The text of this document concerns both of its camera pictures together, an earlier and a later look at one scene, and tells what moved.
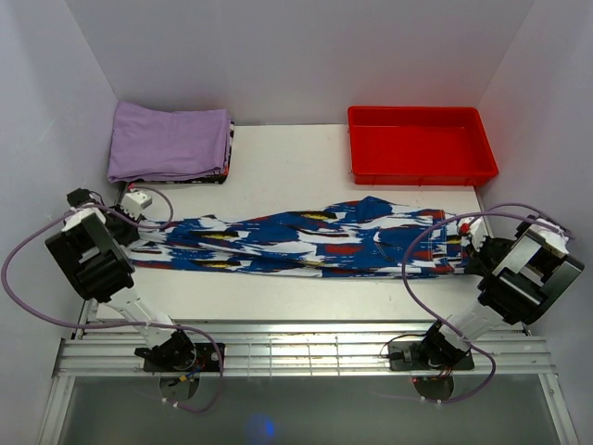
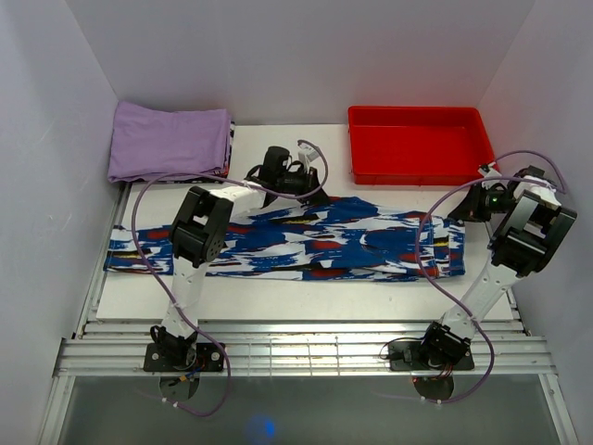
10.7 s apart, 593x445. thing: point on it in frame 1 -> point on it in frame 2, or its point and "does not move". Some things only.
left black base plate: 205,360 does not move
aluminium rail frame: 306,348 does not move
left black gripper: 128,236 -> 309,180
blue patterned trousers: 368,237 does not move
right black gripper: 477,262 -> 470,208
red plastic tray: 419,146 does not move
